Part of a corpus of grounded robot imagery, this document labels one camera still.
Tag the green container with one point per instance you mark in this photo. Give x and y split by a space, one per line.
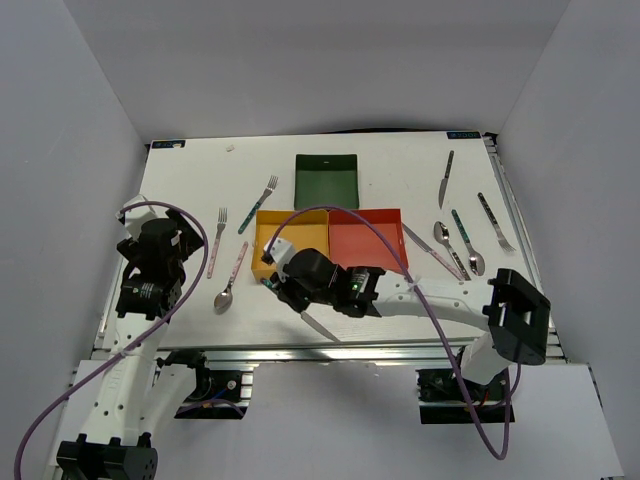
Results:
326 180

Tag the green handled knife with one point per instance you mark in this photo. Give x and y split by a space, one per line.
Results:
319 328

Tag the right blue corner label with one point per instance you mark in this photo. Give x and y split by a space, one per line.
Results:
462 135

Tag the pink handled fork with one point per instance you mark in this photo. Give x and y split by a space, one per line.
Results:
220 227

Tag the green handled fork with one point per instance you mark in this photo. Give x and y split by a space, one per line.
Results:
269 189

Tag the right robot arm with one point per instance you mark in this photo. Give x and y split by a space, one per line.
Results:
511 313

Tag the red container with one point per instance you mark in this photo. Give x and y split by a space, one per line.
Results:
352 243

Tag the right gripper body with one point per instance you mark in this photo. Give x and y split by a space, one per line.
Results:
297 294

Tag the black handled spoon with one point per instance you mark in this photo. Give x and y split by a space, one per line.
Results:
442 236

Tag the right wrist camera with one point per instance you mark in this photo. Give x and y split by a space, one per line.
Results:
278 252

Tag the black handled knife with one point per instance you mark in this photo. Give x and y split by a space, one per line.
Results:
445 179

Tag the yellow container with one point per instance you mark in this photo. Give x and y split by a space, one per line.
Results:
309 230

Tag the pink handled knife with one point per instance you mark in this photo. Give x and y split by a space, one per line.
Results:
426 248

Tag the blue corner label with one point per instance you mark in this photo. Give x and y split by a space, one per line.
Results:
462 135
168 144

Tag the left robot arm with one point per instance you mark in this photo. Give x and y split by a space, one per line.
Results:
115 441

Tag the left blue corner label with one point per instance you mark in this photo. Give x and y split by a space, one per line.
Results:
168 144

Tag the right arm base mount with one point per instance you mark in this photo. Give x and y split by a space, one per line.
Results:
441 401

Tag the black handled fork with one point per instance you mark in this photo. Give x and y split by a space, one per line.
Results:
502 241

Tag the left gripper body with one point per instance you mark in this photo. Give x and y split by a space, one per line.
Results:
189 241

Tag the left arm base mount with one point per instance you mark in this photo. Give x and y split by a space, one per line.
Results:
219 394

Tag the green handled spoon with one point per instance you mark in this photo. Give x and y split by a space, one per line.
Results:
476 260

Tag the pink handled spoon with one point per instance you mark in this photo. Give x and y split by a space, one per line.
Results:
224 299

